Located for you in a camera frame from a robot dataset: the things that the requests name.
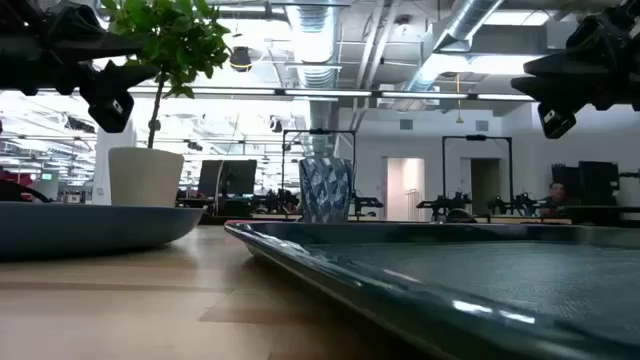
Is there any green leafy potted tree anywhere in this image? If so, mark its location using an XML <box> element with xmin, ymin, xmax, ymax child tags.
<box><xmin>99</xmin><ymin>0</ymin><xmax>232</xmax><ymax>150</ymax></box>

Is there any dark green tray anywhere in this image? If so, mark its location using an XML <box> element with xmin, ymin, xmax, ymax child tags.
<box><xmin>223</xmin><ymin>219</ymin><xmax>640</xmax><ymax>360</ymax></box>

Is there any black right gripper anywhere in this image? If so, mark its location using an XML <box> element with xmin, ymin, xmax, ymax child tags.
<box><xmin>510</xmin><ymin>0</ymin><xmax>640</xmax><ymax>140</ymax></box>

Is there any bright open doorway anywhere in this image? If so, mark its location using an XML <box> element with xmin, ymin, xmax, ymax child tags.
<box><xmin>384</xmin><ymin>157</ymin><xmax>426</xmax><ymax>222</ymax></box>

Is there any beige plant pot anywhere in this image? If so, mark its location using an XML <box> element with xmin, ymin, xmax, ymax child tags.
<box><xmin>108</xmin><ymin>147</ymin><xmax>185</xmax><ymax>208</ymax></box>

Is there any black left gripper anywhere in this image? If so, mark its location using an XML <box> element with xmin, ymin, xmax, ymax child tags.
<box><xmin>0</xmin><ymin>0</ymin><xmax>159</xmax><ymax>134</ymax></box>

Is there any black ceiling lamp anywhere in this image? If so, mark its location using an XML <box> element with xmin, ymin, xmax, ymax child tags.
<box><xmin>229</xmin><ymin>46</ymin><xmax>253</xmax><ymax>73</ymax></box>

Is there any person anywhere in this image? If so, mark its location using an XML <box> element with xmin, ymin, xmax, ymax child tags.
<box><xmin>539</xmin><ymin>182</ymin><xmax>570</xmax><ymax>217</ymax></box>

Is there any dark blue plate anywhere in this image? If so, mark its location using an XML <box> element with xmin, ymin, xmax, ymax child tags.
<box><xmin>0</xmin><ymin>200</ymin><xmax>206</xmax><ymax>261</ymax></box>

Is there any black gantry frame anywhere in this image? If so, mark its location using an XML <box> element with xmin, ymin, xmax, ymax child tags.
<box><xmin>441</xmin><ymin>134</ymin><xmax>514</xmax><ymax>214</ymax></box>
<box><xmin>281</xmin><ymin>128</ymin><xmax>357</xmax><ymax>211</ymax></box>

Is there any round silver ventilation duct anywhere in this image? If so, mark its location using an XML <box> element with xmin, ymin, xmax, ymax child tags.
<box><xmin>285</xmin><ymin>0</ymin><xmax>342</xmax><ymax>91</ymax></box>

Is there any dark closed door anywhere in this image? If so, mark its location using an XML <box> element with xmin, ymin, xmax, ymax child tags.
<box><xmin>469</xmin><ymin>158</ymin><xmax>502</xmax><ymax>215</ymax></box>

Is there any black monitor pair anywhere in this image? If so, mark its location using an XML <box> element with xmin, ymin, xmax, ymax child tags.
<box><xmin>551</xmin><ymin>160</ymin><xmax>621</xmax><ymax>207</ymax></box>

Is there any black computer monitor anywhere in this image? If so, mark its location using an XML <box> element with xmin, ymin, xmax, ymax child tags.
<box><xmin>198</xmin><ymin>159</ymin><xmax>258</xmax><ymax>197</ymax></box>

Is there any yellow hanging pendant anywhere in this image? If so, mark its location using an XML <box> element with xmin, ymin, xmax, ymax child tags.
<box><xmin>455</xmin><ymin>74</ymin><xmax>465</xmax><ymax>125</ymax></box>

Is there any linear ceiling light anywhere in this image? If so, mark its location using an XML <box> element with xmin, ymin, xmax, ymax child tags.
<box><xmin>284</xmin><ymin>89</ymin><xmax>374</xmax><ymax>98</ymax></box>
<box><xmin>477</xmin><ymin>93</ymin><xmax>536</xmax><ymax>102</ymax></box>
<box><xmin>380</xmin><ymin>91</ymin><xmax>469</xmax><ymax>100</ymax></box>
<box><xmin>192</xmin><ymin>88</ymin><xmax>277</xmax><ymax>96</ymax></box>

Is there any blue faceted plastic cup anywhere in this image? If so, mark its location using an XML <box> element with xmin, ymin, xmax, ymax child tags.
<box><xmin>298</xmin><ymin>157</ymin><xmax>355</xmax><ymax>225</ymax></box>

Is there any slanted silver ventilation duct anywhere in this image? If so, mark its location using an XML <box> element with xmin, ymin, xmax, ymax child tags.
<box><xmin>399</xmin><ymin>0</ymin><xmax>506</xmax><ymax>92</ymax></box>

